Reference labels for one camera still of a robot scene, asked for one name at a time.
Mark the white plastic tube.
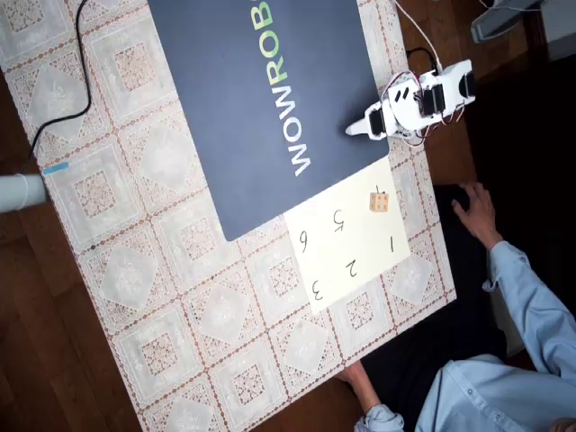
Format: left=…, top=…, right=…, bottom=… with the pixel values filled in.
left=0, top=172, right=48, bottom=214

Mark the white paper sheet with numbers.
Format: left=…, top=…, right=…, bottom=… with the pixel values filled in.
left=283, top=159, right=412, bottom=315

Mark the white lace tablecloth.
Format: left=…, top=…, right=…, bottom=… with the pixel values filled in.
left=0, top=0, right=458, bottom=432

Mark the person torso light blue shirt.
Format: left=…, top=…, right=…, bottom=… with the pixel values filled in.
left=413, top=354, right=576, bottom=432

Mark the person right forearm blue sleeve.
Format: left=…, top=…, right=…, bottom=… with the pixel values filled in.
left=482, top=240, right=576, bottom=378

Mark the grey flat stand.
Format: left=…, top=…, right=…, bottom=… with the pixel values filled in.
left=469, top=0, right=548, bottom=44

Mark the white USB cable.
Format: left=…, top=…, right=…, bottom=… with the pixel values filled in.
left=394, top=0, right=445, bottom=76

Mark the person left hand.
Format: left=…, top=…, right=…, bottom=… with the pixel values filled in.
left=337, top=361, right=380, bottom=413

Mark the dark blue WOWROBO mat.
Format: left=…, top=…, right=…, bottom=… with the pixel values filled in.
left=147, top=0, right=392, bottom=243

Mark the person left forearm blue sleeve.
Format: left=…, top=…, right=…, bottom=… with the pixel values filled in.
left=353, top=402, right=407, bottom=432

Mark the person right hand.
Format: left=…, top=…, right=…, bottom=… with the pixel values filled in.
left=450, top=181, right=503, bottom=251

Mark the black power cable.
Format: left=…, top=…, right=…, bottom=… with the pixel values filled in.
left=406, top=46, right=442, bottom=69

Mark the light grey box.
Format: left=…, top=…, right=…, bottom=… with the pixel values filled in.
left=541, top=0, right=576, bottom=62

